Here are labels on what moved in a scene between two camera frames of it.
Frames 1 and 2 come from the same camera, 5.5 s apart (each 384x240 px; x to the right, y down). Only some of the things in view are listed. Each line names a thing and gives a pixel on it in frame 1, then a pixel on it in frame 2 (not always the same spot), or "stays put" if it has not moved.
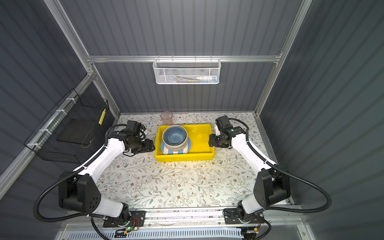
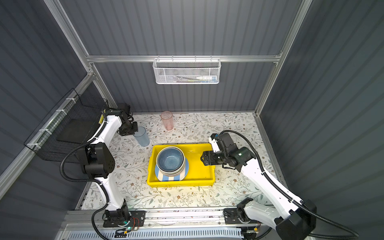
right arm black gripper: x=212 y=141 to x=211 y=160
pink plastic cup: x=167 y=117 stays put
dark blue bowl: x=175 y=135 to x=170 y=160
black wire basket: x=75 y=130 stays put
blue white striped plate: x=184 y=150 to x=181 y=176
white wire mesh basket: x=187 y=71 stays put
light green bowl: x=175 y=148 to x=171 y=167
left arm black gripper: x=148 y=146 to x=134 y=125
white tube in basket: x=209 y=78 stays put
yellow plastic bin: x=200 y=150 to x=198 y=174
